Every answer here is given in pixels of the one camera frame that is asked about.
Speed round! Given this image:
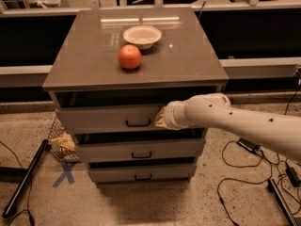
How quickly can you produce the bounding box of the black bar left floor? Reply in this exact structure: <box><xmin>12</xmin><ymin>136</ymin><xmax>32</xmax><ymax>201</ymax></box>
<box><xmin>2</xmin><ymin>139</ymin><xmax>49</xmax><ymax>219</ymax></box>

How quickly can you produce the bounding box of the grey bottom drawer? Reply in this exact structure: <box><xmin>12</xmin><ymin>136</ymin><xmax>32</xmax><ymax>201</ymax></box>
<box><xmin>87</xmin><ymin>164</ymin><xmax>197</xmax><ymax>183</ymax></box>

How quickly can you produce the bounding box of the grey drawer cabinet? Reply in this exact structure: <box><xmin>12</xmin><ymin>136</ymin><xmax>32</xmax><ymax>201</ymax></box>
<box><xmin>43</xmin><ymin>8</ymin><xmax>228</xmax><ymax>171</ymax></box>

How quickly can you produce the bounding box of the grey top drawer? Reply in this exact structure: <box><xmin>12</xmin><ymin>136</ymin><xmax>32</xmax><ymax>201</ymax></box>
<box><xmin>55</xmin><ymin>104</ymin><xmax>208</xmax><ymax>136</ymax></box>

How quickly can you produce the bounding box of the orange round fruit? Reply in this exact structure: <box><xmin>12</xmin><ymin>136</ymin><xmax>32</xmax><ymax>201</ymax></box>
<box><xmin>118</xmin><ymin>44</ymin><xmax>142</xmax><ymax>70</ymax></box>

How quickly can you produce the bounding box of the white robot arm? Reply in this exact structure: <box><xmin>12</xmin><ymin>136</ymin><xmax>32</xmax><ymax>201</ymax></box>
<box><xmin>154</xmin><ymin>93</ymin><xmax>301</xmax><ymax>162</ymax></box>

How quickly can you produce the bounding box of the black power adapter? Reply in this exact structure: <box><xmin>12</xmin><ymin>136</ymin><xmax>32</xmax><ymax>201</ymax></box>
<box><xmin>237</xmin><ymin>137</ymin><xmax>261</xmax><ymax>153</ymax></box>
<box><xmin>286</xmin><ymin>167</ymin><xmax>300</xmax><ymax>187</ymax></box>

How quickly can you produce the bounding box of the black bar right floor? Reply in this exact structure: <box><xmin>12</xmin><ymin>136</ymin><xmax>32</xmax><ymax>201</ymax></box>
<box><xmin>268</xmin><ymin>179</ymin><xmax>300</xmax><ymax>226</ymax></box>

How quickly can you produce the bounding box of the white bowl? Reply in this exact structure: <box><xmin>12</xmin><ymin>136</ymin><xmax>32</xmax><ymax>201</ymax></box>
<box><xmin>123</xmin><ymin>25</ymin><xmax>162</xmax><ymax>50</ymax></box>

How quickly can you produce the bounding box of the crumpled paper in basket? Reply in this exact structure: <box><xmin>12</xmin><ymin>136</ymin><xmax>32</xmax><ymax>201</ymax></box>
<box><xmin>50</xmin><ymin>133</ymin><xmax>75</xmax><ymax>152</ymax></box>

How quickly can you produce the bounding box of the grey drawer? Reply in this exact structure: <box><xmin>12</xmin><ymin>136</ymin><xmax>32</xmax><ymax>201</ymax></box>
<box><xmin>55</xmin><ymin>104</ymin><xmax>208</xmax><ymax>136</ymax></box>
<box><xmin>87</xmin><ymin>164</ymin><xmax>197</xmax><ymax>183</ymax></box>
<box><xmin>75</xmin><ymin>138</ymin><xmax>205</xmax><ymax>163</ymax></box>

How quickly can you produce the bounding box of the grey middle drawer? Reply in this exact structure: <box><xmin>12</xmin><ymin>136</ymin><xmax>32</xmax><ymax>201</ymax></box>
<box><xmin>75</xmin><ymin>138</ymin><xmax>205</xmax><ymax>163</ymax></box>

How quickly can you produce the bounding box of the black bar floor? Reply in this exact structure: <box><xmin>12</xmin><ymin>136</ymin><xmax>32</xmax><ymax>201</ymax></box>
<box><xmin>2</xmin><ymin>139</ymin><xmax>49</xmax><ymax>219</ymax></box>
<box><xmin>268</xmin><ymin>179</ymin><xmax>300</xmax><ymax>226</ymax></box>

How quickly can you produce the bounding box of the blue tape cross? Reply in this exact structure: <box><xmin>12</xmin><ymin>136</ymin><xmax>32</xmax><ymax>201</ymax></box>
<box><xmin>53</xmin><ymin>161</ymin><xmax>75</xmax><ymax>187</ymax></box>

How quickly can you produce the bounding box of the wire mesh basket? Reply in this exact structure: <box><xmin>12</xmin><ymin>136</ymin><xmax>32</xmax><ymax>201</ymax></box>
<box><xmin>48</xmin><ymin>117</ymin><xmax>80</xmax><ymax>163</ymax></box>

